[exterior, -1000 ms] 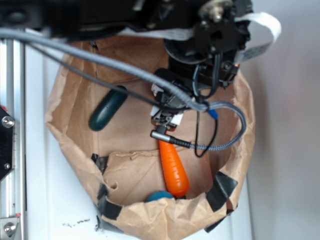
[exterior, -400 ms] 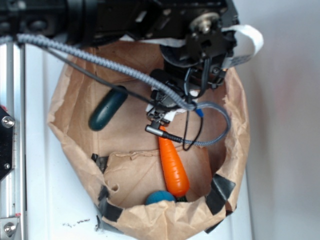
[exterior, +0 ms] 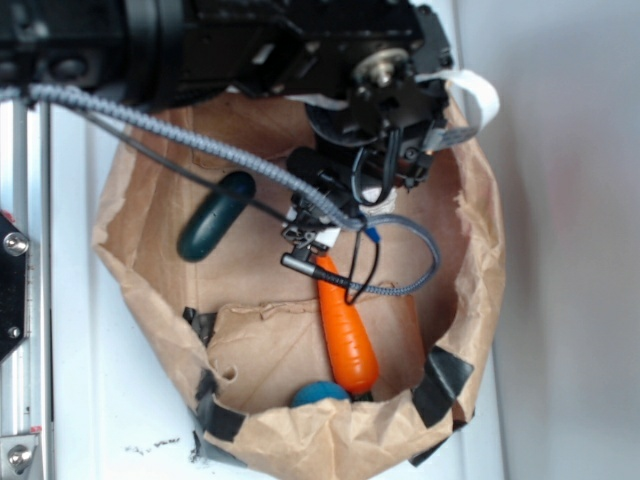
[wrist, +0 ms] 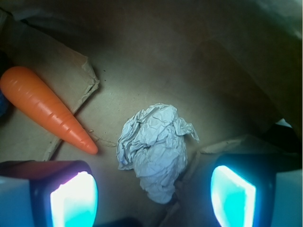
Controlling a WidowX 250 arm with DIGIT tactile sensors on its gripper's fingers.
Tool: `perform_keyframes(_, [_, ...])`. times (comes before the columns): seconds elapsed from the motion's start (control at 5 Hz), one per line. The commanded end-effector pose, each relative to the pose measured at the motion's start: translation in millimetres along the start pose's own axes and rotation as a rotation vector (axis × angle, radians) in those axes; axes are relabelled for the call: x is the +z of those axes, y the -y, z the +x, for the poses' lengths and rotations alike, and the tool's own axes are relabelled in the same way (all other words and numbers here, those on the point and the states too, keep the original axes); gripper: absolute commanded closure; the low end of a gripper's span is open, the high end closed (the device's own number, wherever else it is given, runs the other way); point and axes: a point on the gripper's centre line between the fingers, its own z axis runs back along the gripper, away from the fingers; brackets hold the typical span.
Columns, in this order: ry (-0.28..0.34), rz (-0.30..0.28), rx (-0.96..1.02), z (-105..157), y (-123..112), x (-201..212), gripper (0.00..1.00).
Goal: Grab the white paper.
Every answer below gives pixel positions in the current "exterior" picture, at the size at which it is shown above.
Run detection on brown paper bag bin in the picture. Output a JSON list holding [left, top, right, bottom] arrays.
[[90, 84, 507, 480]]

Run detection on black mounting plate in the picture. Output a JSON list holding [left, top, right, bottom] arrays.
[[0, 211, 30, 363]]

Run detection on dark green capsule toy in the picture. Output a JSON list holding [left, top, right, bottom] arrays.
[[177, 171, 256, 262]]

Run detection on metal corner bracket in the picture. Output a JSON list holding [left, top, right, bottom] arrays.
[[1, 434, 39, 480]]

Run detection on aluminium frame rail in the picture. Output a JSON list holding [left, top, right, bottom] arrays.
[[1, 101, 54, 479]]

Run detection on orange plastic carrot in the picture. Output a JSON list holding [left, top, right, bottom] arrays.
[[316, 256, 379, 396]]

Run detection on white paper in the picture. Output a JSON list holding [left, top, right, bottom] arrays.
[[362, 187, 397, 215]]

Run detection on thin black wire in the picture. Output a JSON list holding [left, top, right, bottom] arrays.
[[84, 112, 291, 224]]

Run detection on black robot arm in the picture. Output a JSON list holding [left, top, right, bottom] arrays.
[[1, 1, 452, 216]]

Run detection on white tray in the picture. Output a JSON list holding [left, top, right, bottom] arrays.
[[48, 74, 511, 480]]

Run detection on grey braided cable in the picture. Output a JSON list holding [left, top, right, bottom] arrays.
[[27, 83, 442, 297]]

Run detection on blue ball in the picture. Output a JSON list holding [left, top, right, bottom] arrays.
[[291, 381, 350, 408]]

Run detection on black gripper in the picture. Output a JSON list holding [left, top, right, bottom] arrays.
[[285, 49, 449, 261]]

